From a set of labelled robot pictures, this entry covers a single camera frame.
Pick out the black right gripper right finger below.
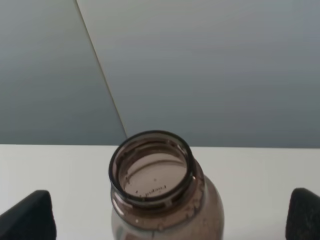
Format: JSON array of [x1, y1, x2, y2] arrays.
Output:
[[285, 188, 320, 240]]

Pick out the smoky brown plastic bottle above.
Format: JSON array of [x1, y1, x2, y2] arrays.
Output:
[[108, 130, 225, 240]]

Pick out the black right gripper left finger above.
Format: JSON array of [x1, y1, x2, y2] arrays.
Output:
[[0, 190, 57, 240]]

